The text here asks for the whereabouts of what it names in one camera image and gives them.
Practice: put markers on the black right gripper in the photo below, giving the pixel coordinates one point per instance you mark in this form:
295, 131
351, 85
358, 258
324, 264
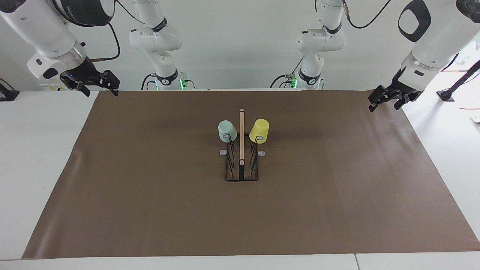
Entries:
80, 75

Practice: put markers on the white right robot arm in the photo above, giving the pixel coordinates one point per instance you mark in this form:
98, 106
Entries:
41, 33

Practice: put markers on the black clamp mount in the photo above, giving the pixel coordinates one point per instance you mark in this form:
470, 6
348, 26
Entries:
7, 93

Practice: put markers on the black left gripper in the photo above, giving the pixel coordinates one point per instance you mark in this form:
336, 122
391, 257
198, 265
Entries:
405, 90

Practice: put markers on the brown table mat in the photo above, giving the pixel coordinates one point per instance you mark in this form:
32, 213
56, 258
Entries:
300, 210

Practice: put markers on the yellow plastic cup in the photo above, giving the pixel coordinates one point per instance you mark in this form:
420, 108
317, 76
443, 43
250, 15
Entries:
259, 130

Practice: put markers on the white wall electrical box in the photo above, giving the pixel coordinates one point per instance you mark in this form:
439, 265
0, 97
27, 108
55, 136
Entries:
52, 87

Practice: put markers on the base box with green light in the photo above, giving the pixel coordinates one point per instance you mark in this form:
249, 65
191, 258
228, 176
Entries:
292, 81
183, 81

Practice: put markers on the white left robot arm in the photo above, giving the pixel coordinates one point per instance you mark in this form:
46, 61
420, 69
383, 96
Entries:
431, 37

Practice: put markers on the pale green plastic cup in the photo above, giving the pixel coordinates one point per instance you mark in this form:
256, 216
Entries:
227, 130

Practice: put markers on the black stand with foot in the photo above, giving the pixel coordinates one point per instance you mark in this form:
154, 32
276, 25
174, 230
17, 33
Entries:
459, 82

